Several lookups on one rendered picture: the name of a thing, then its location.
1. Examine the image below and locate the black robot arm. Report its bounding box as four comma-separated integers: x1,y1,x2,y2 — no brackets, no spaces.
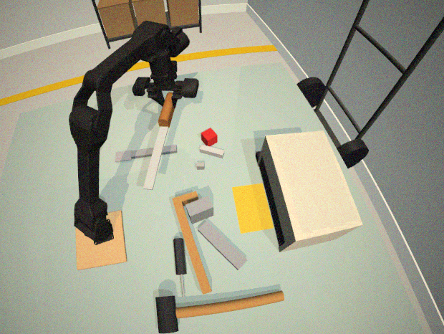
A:
69,21,190,245

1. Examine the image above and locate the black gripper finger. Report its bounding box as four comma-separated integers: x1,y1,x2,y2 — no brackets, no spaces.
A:
171,94,182,108
148,90,165,106

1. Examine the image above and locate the red cube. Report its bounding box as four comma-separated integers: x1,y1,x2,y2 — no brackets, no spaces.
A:
201,128,218,146

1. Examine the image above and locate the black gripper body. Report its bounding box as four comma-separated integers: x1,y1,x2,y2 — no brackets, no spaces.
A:
132,63,199,98

